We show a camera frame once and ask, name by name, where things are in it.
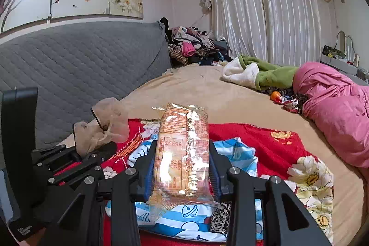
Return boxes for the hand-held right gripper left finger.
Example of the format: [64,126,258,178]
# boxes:
[39,145,158,246]

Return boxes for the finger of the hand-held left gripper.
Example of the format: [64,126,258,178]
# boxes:
[48,144,118,187]
[31,144,84,170]

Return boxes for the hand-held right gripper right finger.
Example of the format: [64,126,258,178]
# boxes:
[209,140,332,246]

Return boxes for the leopard print scrunchie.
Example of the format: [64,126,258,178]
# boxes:
[209,201,232,233]

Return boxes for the orange snack packet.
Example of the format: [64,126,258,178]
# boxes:
[148,102,222,223]

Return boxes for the beige sheer scrunchie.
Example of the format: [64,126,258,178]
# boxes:
[73,97,130,157]

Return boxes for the tray with Doraemon cloth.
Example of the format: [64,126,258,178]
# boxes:
[105,137,258,241]

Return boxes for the red floral blanket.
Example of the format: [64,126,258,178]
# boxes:
[55,119,335,246]

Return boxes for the grey quilted headboard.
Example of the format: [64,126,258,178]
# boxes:
[0,21,173,150]

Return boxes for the beige bed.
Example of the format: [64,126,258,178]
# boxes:
[58,64,369,246]

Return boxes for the green and white blanket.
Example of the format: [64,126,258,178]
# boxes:
[221,54,300,91]

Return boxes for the pink quilt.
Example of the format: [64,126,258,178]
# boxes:
[292,62,369,169]

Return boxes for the pile of clothes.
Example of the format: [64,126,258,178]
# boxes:
[160,17,234,68]

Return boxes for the grey dresser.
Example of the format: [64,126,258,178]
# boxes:
[320,54,369,82]

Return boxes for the black bag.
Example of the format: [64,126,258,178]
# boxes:
[322,45,346,59]

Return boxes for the white curtains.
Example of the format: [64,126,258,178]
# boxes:
[196,0,322,66]

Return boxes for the curvy framed mirror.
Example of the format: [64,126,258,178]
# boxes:
[334,31,356,62]

